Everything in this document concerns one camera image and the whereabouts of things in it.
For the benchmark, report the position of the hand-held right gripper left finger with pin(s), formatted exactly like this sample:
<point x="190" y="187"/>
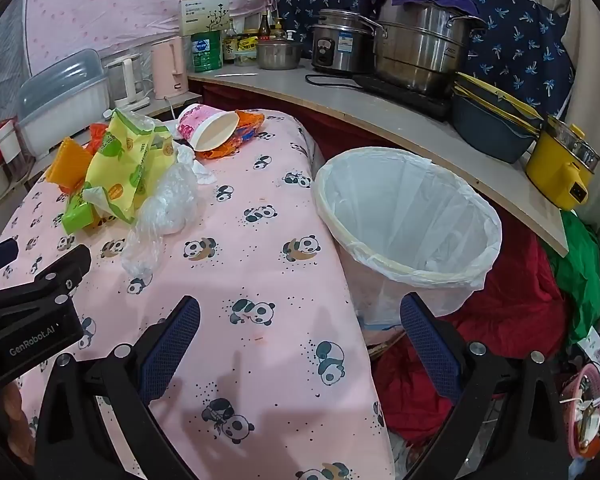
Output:
<point x="172" y="345"/>

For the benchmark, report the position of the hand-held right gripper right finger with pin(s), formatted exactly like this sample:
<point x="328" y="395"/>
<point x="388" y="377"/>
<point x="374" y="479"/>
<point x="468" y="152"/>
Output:
<point x="430" y="350"/>

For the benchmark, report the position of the orange foam fruit net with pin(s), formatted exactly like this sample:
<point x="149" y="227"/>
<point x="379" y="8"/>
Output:
<point x="67" y="160"/>

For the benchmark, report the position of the yellow green snack wrapper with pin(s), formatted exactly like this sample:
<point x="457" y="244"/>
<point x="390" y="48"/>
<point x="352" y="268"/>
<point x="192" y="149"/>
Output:
<point x="125" y="160"/>

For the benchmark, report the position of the orange plastic wrapper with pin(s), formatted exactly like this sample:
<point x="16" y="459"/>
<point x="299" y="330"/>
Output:
<point x="96" y="135"/>

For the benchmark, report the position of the bin with white liner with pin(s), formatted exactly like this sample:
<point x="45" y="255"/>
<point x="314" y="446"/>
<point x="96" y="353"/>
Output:
<point x="405" y="210"/>

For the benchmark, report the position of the pink paper cup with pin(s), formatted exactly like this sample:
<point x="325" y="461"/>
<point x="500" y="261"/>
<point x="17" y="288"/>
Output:
<point x="215" y="132"/>

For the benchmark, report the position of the orange printed snack bag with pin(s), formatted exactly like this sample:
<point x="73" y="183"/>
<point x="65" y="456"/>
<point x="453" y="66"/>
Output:
<point x="247" y="127"/>

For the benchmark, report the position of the person's left hand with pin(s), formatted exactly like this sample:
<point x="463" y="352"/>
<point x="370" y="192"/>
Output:
<point x="16" y="410"/>

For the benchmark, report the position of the red cloth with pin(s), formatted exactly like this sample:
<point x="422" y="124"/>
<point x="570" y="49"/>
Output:
<point x="520" y="300"/>

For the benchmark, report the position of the red white container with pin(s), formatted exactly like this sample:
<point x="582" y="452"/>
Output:
<point x="0" y="147"/>

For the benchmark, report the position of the pink panda print blanket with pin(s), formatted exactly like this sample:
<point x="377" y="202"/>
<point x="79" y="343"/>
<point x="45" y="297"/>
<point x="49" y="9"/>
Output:
<point x="260" y="260"/>

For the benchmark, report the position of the white power plug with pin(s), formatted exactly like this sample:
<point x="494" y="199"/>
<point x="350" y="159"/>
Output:
<point x="110" y="112"/>

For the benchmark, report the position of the plastic dish box with lid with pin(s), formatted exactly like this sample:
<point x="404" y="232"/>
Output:
<point x="60" y="105"/>

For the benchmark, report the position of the pink plastic basket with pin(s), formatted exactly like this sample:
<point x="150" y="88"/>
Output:
<point x="592" y="372"/>

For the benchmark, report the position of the green cloth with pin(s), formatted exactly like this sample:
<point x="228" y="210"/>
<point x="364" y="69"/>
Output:
<point x="577" y="260"/>

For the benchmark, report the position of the white glass kettle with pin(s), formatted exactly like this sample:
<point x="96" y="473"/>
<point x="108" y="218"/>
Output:
<point x="122" y="80"/>

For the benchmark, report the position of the grey patterned cloth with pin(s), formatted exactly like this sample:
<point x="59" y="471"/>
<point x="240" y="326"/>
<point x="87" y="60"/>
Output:
<point x="0" y="60"/>

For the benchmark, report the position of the yellow electric pot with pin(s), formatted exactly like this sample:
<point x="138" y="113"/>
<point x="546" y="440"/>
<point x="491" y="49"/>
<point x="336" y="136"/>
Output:
<point x="555" y="170"/>

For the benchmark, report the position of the dark blue stacked basins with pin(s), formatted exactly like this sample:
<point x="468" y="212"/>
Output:
<point x="485" y="135"/>

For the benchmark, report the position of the pink electric kettle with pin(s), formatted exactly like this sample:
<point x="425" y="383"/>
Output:
<point x="167" y="67"/>

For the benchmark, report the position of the dark red counter skirt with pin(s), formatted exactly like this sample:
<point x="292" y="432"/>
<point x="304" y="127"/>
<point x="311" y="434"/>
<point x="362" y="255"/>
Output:
<point x="340" y="130"/>

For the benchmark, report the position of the black induction cooker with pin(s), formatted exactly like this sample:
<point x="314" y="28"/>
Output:
<point x="430" y="102"/>

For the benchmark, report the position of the green tin can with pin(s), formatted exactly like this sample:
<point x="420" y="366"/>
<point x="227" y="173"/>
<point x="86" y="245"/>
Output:
<point x="206" y="52"/>

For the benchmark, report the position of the white knife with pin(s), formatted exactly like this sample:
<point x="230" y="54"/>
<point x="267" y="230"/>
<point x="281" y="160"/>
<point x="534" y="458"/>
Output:
<point x="235" y="74"/>

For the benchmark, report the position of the grey basin yellow rim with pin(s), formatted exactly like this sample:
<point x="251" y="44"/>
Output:
<point x="485" y="87"/>

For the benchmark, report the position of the pink dotted cloth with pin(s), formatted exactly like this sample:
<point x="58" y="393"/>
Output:
<point x="130" y="5"/>

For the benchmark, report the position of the dark sauce bottle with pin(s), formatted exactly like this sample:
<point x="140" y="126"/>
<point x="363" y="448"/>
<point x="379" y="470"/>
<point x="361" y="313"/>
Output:
<point x="229" y="50"/>

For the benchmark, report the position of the white green carton box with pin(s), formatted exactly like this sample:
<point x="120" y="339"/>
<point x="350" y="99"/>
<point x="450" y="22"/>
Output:
<point x="202" y="12"/>

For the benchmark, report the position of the small steel bowl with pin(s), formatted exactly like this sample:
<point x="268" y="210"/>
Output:
<point x="278" y="55"/>

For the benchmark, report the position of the large steel steamer pot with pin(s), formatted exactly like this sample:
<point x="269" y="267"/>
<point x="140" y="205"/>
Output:
<point x="420" y="45"/>

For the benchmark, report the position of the navy printed cloth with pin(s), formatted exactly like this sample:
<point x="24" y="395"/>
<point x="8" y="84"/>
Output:
<point x="520" y="45"/>

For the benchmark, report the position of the steel rice cooker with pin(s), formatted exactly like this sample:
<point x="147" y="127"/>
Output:
<point x="340" y="45"/>

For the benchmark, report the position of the yellow cap bottle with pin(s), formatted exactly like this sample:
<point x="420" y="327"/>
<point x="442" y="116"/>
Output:
<point x="278" y="30"/>

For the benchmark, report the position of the beige curtain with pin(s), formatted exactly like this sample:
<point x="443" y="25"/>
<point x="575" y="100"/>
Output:
<point x="585" y="35"/>

